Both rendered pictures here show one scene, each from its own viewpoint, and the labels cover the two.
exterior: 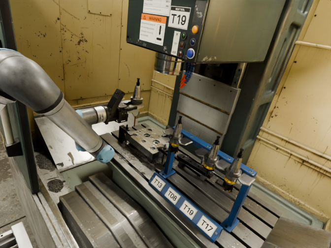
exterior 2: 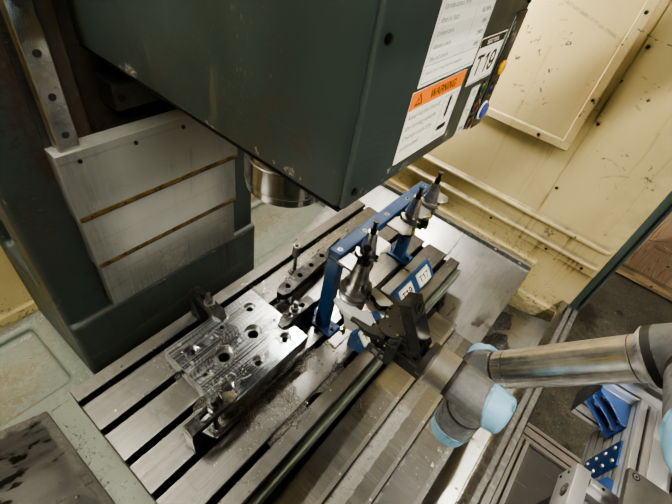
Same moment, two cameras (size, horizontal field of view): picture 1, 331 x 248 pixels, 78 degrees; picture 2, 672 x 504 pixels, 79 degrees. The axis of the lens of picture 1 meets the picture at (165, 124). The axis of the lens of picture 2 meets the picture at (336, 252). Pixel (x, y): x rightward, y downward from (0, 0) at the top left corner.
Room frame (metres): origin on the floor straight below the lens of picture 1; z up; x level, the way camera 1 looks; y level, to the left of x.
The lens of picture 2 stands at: (1.13, 0.67, 1.94)
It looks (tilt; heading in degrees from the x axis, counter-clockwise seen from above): 44 degrees down; 260
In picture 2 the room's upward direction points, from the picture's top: 12 degrees clockwise
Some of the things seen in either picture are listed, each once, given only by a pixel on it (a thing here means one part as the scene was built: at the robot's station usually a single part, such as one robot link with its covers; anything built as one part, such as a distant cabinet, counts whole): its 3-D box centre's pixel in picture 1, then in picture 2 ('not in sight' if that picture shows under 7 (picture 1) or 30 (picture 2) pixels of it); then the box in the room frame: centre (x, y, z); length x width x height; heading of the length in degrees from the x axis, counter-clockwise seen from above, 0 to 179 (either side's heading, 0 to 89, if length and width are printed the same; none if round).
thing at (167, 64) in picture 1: (169, 60); (289, 155); (1.14, 0.04, 1.55); 0.16 x 0.16 x 0.12
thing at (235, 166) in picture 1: (236, 163); (433, 191); (0.70, -0.31, 1.26); 0.04 x 0.04 x 0.07
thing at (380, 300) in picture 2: (136, 110); (370, 300); (0.95, 0.16, 1.30); 0.09 x 0.03 x 0.06; 125
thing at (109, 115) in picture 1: (114, 112); (403, 343); (0.89, 0.25, 1.30); 0.12 x 0.08 x 0.09; 139
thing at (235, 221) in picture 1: (239, 201); (409, 226); (0.71, -0.39, 1.05); 0.10 x 0.05 x 0.30; 139
